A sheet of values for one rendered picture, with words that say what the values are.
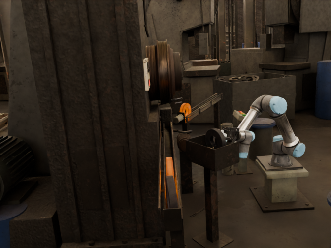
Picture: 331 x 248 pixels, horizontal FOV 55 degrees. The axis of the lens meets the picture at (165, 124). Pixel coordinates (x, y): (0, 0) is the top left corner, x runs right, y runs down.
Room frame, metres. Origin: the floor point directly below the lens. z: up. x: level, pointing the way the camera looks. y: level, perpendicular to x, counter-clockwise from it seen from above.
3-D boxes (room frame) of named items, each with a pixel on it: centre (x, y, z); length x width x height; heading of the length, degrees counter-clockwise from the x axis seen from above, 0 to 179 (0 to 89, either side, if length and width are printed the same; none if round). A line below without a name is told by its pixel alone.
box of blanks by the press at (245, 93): (4.78, -1.33, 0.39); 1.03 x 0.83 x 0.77; 104
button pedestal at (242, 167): (3.01, -0.76, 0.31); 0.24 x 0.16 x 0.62; 179
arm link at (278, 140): (2.38, -0.91, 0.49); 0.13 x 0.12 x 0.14; 24
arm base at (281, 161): (2.39, -0.91, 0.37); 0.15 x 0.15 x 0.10
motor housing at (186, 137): (2.67, -0.16, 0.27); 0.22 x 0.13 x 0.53; 179
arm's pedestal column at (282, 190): (2.39, -0.91, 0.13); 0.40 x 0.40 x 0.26; 89
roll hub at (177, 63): (2.34, -0.12, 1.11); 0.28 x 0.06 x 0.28; 179
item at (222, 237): (1.87, -0.28, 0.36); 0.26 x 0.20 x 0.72; 34
